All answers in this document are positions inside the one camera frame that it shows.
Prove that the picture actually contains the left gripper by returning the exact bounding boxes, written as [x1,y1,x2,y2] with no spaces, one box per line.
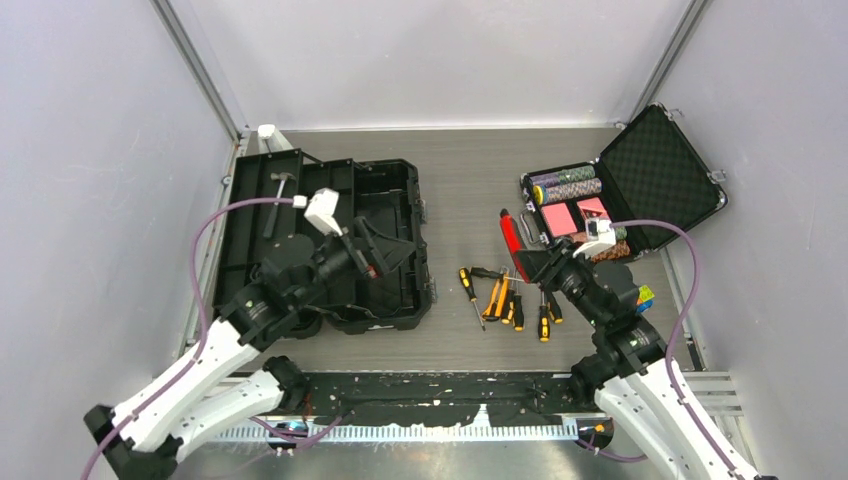
[293,216,417,308]

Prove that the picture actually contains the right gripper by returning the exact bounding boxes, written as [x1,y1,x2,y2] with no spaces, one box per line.
[512,238,604,328]

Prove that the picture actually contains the red black pliers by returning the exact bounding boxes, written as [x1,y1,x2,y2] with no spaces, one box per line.
[499,209,530,283]

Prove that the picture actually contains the black plastic toolbox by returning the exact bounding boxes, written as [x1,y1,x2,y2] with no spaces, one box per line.
[211,149,435,339]

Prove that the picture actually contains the small steel hammer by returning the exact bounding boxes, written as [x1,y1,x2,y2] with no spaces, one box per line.
[262,172,296,240]

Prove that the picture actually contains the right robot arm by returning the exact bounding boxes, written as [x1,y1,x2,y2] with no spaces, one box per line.
[513,243,762,479]

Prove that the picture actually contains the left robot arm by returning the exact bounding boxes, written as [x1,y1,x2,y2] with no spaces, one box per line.
[84,217,416,479]

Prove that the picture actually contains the pink card deck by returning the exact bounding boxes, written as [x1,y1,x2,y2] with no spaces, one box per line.
[541,203,578,238]

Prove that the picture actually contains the yellow black screwdriver right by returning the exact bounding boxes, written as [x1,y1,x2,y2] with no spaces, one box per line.
[537,290,564,343]

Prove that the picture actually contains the red card deck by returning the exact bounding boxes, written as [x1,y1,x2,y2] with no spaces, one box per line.
[577,197,611,220]

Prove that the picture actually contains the poker chip row orange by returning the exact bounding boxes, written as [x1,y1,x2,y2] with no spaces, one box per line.
[591,240,631,263]

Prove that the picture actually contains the poker chip row green red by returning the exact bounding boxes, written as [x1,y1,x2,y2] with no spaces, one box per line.
[570,227,627,243]

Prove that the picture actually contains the poker chip row top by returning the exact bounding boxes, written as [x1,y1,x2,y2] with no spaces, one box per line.
[530,165,595,188]

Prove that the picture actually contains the blue orange small object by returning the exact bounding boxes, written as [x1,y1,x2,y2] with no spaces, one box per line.
[636,285,655,313]

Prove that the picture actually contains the black aluminium poker chip case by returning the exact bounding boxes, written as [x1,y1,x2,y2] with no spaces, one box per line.
[519,103,728,260]

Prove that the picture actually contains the white metronome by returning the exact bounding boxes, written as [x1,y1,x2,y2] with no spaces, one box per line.
[257,124,293,153]

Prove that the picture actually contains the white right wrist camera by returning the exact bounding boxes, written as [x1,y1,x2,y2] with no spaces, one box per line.
[572,217,617,258]

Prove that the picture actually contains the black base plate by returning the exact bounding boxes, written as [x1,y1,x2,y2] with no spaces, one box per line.
[306,371,599,427]

